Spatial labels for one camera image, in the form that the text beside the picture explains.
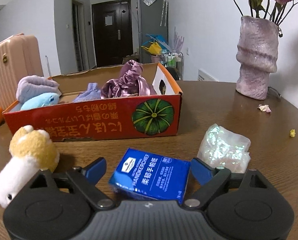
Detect dark entrance door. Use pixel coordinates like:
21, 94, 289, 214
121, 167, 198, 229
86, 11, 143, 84
92, 0, 133, 67

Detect blue handkerchief tissue pack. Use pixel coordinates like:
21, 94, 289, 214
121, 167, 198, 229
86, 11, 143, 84
109, 148, 190, 204

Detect yellow crumbs on table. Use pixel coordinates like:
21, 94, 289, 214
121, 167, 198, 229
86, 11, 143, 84
289, 129, 298, 138

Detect light blue plush toy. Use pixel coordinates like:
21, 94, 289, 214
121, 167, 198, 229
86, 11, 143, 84
20, 92, 60, 111

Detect pink ribbed suitcase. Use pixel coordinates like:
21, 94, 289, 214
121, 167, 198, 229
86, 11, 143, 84
0, 33, 43, 109

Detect pink textured vase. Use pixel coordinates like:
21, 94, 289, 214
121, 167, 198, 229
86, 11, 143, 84
236, 16, 279, 100

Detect red cardboard pumpkin box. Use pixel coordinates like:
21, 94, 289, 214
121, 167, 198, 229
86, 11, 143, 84
3, 63, 182, 141

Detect brown cardboard box on floor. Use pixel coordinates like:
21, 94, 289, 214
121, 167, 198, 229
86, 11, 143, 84
122, 55, 139, 65

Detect fallen pink petal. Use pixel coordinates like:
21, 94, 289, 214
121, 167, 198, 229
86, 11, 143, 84
258, 105, 271, 113

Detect iridescent plastic bag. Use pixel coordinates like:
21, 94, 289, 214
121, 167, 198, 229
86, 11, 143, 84
197, 124, 251, 173

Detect purple satin scrunchie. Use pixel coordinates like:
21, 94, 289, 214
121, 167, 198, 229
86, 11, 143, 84
101, 60, 157, 99

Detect white yellow plush toy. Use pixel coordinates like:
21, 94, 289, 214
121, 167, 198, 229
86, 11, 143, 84
0, 125, 60, 209

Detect grey refrigerator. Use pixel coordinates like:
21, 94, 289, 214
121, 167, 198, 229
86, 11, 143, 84
137, 0, 169, 63

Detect glasses behind vase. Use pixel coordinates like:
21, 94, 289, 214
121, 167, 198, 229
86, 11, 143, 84
267, 86, 282, 99

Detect cluttered utility cart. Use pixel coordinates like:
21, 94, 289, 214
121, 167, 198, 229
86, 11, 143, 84
160, 50, 184, 81

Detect lavender knitted cloth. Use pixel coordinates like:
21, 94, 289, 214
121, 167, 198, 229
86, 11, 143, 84
73, 83, 101, 103

